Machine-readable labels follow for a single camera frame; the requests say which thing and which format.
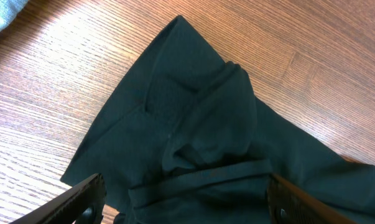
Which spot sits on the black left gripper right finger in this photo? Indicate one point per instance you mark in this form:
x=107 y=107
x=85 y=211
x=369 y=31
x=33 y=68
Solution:
x=288 y=204

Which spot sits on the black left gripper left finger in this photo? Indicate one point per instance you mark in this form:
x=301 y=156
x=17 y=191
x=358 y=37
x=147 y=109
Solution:
x=81 y=204

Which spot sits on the black t-shirt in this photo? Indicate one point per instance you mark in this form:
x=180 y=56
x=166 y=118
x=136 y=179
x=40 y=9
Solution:
x=183 y=139

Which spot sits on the grey garment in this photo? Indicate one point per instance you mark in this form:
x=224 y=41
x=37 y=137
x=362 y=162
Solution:
x=9 y=10

